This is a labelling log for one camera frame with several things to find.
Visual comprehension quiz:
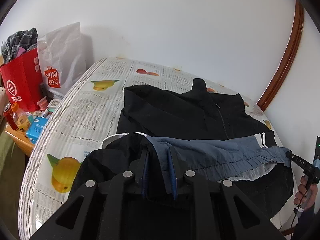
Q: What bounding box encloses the black cable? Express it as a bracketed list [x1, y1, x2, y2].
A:
[290, 204, 304, 238]

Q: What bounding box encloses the plaid dark cloth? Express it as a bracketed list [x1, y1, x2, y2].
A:
[1, 28, 39, 64]

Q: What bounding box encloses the white plastic bag red logo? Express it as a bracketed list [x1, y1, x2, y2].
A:
[37, 21, 87, 98]

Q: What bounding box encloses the wooden door frame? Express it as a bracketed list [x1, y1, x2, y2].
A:
[257, 0, 305, 111]

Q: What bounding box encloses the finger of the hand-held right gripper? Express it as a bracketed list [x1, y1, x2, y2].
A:
[285, 149, 314, 172]

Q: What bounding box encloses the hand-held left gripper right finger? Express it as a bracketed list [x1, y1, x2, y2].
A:
[168, 146, 287, 240]

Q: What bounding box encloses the wooden side table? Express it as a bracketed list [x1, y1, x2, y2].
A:
[4, 123, 36, 156]

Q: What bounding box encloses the blue cardboard box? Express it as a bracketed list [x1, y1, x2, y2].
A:
[26, 116, 48, 145]

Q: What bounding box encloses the person's right forearm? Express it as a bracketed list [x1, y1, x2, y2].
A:
[292, 205, 320, 240]

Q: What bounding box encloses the pink small container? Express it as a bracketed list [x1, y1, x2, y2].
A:
[37, 96, 49, 111]

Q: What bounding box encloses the person's right hand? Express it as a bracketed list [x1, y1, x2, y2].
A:
[295, 174, 318, 211]

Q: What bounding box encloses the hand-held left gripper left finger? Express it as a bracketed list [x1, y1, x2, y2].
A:
[29, 149, 151, 240]

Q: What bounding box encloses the red drink can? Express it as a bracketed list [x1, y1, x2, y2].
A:
[3, 104, 19, 131]

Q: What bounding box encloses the black white blue jacket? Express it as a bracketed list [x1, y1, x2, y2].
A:
[68, 78, 295, 221]

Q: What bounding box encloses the orange drink bottle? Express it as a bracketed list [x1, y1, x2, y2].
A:
[11, 104, 32, 133]

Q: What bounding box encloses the round table with printed cloth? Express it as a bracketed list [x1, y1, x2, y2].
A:
[19, 57, 298, 240]

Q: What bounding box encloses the red paper bag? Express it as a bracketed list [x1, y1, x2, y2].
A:
[0, 48, 43, 112]

